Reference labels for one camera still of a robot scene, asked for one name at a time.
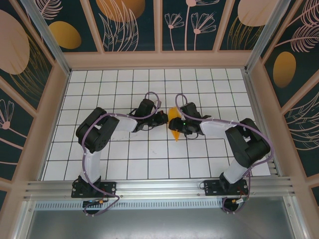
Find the grey metal sheet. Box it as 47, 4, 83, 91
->
23, 208, 300, 239

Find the small circuit board with connector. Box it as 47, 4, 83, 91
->
83, 198, 110, 209
230, 196, 250, 206

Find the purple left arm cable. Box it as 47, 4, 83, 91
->
82, 92, 162, 217

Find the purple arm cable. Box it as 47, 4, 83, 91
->
175, 94, 275, 215
82, 92, 162, 217

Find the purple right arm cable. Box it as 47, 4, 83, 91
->
175, 94, 275, 215

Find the aluminium front rail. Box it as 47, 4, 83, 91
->
23, 176, 297, 201

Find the aluminium side rail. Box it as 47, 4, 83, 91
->
243, 71, 284, 178

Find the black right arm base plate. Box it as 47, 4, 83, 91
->
203, 179, 249, 196

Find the slotted grey cable duct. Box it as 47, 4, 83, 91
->
34, 201, 225, 210

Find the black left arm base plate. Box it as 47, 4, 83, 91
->
71, 181, 117, 199

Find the aluminium corner post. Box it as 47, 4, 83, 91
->
21, 0, 72, 75
245, 0, 298, 73

